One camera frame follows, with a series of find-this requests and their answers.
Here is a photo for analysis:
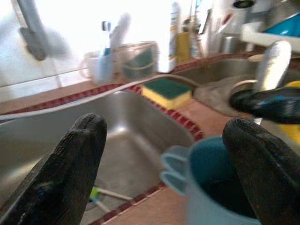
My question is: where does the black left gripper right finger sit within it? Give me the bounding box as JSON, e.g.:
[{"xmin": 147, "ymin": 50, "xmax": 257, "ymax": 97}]
[{"xmin": 222, "ymin": 118, "xmax": 300, "ymax": 225}]

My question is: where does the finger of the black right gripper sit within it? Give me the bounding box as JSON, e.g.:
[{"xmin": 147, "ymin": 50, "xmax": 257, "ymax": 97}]
[{"xmin": 230, "ymin": 86, "xmax": 300, "ymax": 124}]

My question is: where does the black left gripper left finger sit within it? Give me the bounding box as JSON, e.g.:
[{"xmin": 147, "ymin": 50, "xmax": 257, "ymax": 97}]
[{"xmin": 0, "ymin": 112, "xmax": 108, "ymax": 225}]

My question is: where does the yellow plastic bowl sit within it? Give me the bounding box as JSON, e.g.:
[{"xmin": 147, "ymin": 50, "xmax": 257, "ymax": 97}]
[{"xmin": 277, "ymin": 81, "xmax": 300, "ymax": 143}]

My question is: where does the white stick with green disc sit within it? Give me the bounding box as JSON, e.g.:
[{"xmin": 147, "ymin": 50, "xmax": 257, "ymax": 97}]
[{"xmin": 90, "ymin": 186, "xmax": 134, "ymax": 202}]

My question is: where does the white plastic stick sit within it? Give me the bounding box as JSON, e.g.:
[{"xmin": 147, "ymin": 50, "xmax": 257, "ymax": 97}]
[{"xmin": 92, "ymin": 200, "xmax": 112, "ymax": 214}]

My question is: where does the teal mug with handle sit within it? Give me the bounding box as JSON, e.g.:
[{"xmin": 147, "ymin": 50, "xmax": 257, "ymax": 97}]
[{"xmin": 160, "ymin": 137, "xmax": 262, "ymax": 225}]

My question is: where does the chrome kitchen faucet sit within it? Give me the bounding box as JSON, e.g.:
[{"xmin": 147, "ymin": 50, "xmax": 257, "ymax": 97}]
[{"xmin": 181, "ymin": 0, "xmax": 258, "ymax": 58}]

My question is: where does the beige wooden rice paddle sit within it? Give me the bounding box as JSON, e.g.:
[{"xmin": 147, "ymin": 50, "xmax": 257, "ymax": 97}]
[{"xmin": 247, "ymin": 53, "xmax": 266, "ymax": 62}]

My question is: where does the stainless steel sink basin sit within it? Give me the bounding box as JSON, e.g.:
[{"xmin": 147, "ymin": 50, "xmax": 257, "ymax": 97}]
[
  {"xmin": 0, "ymin": 90, "xmax": 195, "ymax": 225},
  {"xmin": 174, "ymin": 56, "xmax": 265, "ymax": 113}
]

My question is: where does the stainless steel cup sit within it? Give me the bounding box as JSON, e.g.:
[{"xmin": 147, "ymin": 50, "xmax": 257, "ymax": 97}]
[{"xmin": 221, "ymin": 35, "xmax": 246, "ymax": 55}]

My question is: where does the green and yellow sponge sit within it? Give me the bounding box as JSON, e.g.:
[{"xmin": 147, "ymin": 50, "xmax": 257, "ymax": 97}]
[{"xmin": 142, "ymin": 77, "xmax": 194, "ymax": 110}]

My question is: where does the plain yellow sponge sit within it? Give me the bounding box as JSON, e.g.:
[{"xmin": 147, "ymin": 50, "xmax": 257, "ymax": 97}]
[{"xmin": 175, "ymin": 31, "xmax": 192, "ymax": 64}]

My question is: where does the white detergent bottle yellow cap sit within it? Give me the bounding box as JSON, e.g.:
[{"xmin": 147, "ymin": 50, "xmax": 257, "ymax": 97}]
[{"xmin": 157, "ymin": 1, "xmax": 182, "ymax": 73}]

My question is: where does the blue white toothbrush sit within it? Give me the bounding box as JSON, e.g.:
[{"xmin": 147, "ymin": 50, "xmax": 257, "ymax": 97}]
[{"xmin": 97, "ymin": 20, "xmax": 113, "ymax": 80}]

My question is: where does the green scouring pad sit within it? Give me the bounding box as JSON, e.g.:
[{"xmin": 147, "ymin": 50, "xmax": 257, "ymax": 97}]
[{"xmin": 123, "ymin": 50, "xmax": 153, "ymax": 79}]

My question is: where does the clear plastic bucket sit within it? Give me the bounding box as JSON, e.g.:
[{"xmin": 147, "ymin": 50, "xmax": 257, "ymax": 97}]
[{"xmin": 117, "ymin": 41, "xmax": 160, "ymax": 80}]

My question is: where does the grey drain hose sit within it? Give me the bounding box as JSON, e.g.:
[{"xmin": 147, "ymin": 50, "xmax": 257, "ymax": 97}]
[{"xmin": 0, "ymin": 74, "xmax": 202, "ymax": 121}]

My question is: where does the red handled utensil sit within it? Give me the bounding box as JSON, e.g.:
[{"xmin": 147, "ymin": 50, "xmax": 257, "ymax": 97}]
[{"xmin": 217, "ymin": 13, "xmax": 235, "ymax": 32}]

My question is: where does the white cup with handle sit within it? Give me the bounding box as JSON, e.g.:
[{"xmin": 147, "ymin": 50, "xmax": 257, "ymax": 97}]
[{"xmin": 79, "ymin": 50, "xmax": 115, "ymax": 85}]

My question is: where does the grey wall tap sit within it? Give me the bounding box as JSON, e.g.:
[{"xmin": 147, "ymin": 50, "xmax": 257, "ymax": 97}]
[{"xmin": 16, "ymin": 0, "xmax": 47, "ymax": 61}]

